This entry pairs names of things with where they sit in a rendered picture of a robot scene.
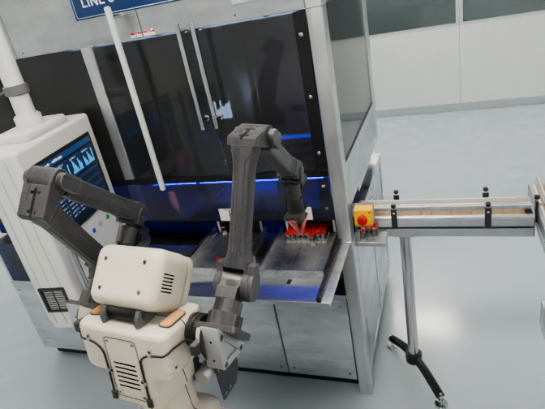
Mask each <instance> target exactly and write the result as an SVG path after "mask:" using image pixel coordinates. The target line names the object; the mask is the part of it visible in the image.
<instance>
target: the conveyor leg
mask: <svg viewBox="0 0 545 409"><path fill-rule="evenodd" d="M393 237H399V239H400V249H401V270H402V280H403V291H404V301H405V311H406V332H407V342H408V352H409V354H410V355H417V354H418V330H417V317H416V305H415V293H414V269H413V257H412V244H411V237H415V236H393Z"/></svg>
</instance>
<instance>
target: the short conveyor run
mask: <svg viewBox="0 0 545 409"><path fill-rule="evenodd" d="M483 191H485V192H483V198H455V199H423V200H400V198H399V195H398V190H394V191H393V193H394V194H395V195H393V200H360V203H374V210H375V219H374V222H378V226H379V229H388V236H489V237H534V231H535V215H534V211H533V209H532V204H531V203H530V201H529V199H530V198H529V197H528V196H519V197H489V192H487V191H488V187H483ZM526 201H529V202H526ZM491 202H492V203H491ZM453 203H456V204H453Z"/></svg>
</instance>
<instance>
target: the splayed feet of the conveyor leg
mask: <svg viewBox="0 0 545 409"><path fill-rule="evenodd" d="M388 340H389V342H388V344H387V346H388V348H389V349H397V348H398V347H399V348H401V349H402V350H403V351H404V352H405V353H406V362H407V363H408V364H410V365H416V366H417V368H418V369H419V371H420V372H421V373H422V375H423V376H424V378H425V380H426V381H427V384H428V385H429V386H430V388H431V390H432V392H433V394H434V395H435V396H436V398H437V400H435V406H436V408H438V409H446V408H447V407H448V402H447V401H446V400H445V399H443V397H444V392H443V391H442V389H441V388H440V386H439V385H438V383H437V381H436V379H435V378H434V377H433V375H432V373H431V371H430V370H429V368H428V367H427V366H426V365H425V363H424V362H423V356H422V352H421V350H419V349H418V354H417V355H410V354H409V352H408V344H407V343H406V342H404V341H403V340H401V339H400V338H398V337H396V336H395V335H392V334H391V335H390V336H389V338H388Z"/></svg>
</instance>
